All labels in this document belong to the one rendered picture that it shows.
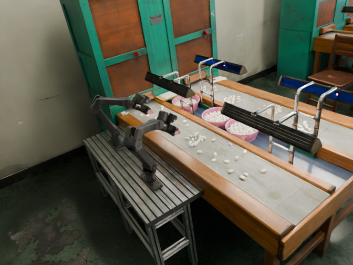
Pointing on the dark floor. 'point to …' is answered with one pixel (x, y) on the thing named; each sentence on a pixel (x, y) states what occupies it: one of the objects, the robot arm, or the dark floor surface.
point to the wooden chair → (332, 81)
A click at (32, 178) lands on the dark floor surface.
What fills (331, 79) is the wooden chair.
